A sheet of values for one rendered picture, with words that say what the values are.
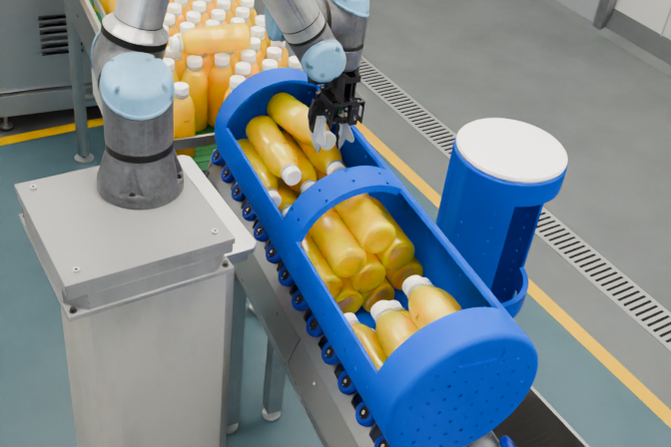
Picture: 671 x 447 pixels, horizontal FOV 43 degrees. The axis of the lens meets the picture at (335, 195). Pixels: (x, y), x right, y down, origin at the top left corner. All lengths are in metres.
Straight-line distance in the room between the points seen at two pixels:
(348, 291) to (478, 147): 0.65
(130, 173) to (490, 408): 0.72
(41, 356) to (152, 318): 1.40
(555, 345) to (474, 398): 1.76
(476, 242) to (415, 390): 0.89
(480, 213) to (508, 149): 0.18
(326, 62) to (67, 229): 0.51
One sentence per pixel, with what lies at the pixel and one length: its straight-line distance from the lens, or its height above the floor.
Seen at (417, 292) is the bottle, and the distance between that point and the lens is 1.45.
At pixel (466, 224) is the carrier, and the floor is 0.86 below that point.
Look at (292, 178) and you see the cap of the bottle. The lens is 1.78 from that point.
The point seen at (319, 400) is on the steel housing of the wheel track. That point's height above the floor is 0.87.
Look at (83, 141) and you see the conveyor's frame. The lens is 3.72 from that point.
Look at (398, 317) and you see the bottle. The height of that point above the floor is 1.15.
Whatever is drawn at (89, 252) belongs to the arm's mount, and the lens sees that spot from 1.42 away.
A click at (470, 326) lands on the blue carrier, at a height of 1.23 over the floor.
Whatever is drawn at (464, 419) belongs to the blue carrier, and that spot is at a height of 1.04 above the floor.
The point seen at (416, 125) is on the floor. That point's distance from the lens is 4.18.
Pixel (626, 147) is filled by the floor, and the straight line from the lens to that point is 4.44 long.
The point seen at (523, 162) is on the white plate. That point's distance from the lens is 2.12.
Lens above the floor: 2.15
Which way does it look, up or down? 36 degrees down
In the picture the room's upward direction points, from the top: 8 degrees clockwise
